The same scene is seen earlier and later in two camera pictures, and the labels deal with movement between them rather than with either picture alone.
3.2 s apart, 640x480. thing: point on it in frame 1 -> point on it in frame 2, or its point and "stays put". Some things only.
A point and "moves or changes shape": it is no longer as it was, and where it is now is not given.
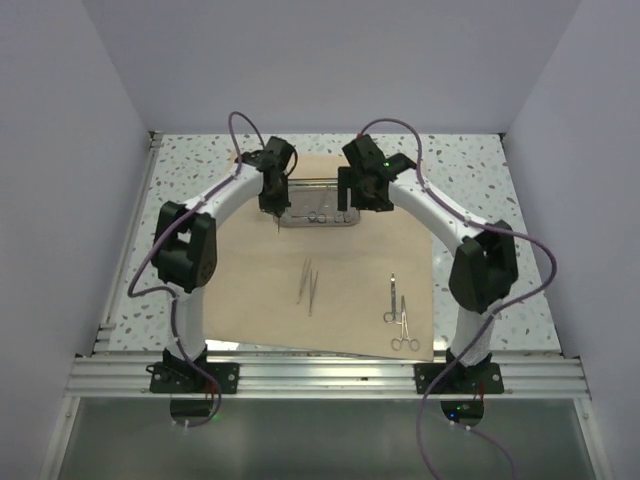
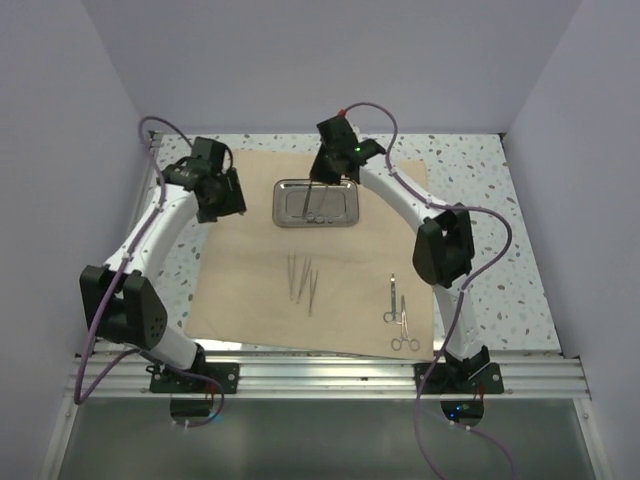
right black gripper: x=349 y=179 -> x=316 y=172
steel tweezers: x=305 y=270 stays put
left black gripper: x=277 y=208 -> x=233 y=203
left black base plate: x=183 y=378 stays put
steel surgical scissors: x=391 y=317 stays put
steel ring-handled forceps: x=319 y=215 moves or changes shape
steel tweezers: x=313 y=279 stays put
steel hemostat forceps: x=396 y=344 stays put
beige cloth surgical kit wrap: x=365 y=290 stays put
